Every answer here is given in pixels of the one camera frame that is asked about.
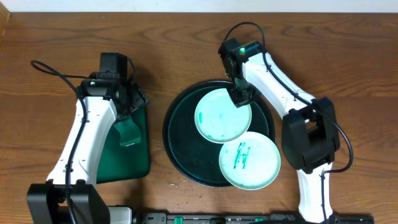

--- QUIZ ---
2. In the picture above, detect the white plate top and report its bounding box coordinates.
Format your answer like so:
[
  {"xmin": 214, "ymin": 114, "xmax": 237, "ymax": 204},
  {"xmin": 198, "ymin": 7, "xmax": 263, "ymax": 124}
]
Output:
[{"xmin": 194, "ymin": 88, "xmax": 252, "ymax": 144}]

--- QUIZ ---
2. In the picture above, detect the white plate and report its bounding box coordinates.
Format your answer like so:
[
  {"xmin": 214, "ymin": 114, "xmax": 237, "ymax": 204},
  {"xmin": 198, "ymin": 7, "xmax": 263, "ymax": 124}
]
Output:
[
  {"xmin": 194, "ymin": 88, "xmax": 252, "ymax": 144},
  {"xmin": 219, "ymin": 131, "xmax": 281, "ymax": 190}
]

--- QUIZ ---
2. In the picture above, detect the green scrub sponge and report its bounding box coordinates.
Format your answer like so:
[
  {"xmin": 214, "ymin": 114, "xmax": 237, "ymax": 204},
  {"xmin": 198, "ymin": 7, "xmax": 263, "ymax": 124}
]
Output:
[{"xmin": 114, "ymin": 117, "xmax": 141, "ymax": 147}]

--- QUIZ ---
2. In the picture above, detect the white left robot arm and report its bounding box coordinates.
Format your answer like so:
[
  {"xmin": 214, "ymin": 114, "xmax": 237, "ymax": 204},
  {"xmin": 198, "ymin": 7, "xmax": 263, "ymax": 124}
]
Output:
[{"xmin": 27, "ymin": 73, "xmax": 149, "ymax": 223}]

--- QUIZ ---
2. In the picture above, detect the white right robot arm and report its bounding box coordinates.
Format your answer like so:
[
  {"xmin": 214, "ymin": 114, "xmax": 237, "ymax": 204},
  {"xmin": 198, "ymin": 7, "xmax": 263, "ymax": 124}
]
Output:
[{"xmin": 219, "ymin": 49, "xmax": 341, "ymax": 223}]

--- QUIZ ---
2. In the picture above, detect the rectangular green water tray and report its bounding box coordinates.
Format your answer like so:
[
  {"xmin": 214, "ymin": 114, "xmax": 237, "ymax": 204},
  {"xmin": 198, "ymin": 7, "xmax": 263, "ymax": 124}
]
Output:
[{"xmin": 96, "ymin": 106, "xmax": 150, "ymax": 184}]

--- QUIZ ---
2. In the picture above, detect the round black serving tray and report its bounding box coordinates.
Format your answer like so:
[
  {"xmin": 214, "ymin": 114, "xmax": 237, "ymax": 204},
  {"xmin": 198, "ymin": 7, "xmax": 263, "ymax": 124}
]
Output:
[{"xmin": 162, "ymin": 80, "xmax": 276, "ymax": 188}]

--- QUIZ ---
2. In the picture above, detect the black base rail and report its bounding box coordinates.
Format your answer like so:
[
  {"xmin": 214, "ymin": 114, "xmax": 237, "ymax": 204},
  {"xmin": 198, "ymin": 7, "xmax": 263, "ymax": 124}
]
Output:
[{"xmin": 132, "ymin": 212, "xmax": 375, "ymax": 224}]

